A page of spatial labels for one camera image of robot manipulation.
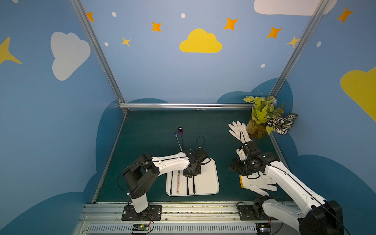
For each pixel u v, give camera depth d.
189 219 0.73
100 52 0.85
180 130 1.08
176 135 1.07
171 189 0.82
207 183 0.84
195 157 0.69
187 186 0.82
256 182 0.85
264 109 0.89
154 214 0.74
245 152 0.68
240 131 1.10
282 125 0.85
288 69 0.94
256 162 0.58
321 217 0.39
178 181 0.84
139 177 0.45
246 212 0.74
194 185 0.82
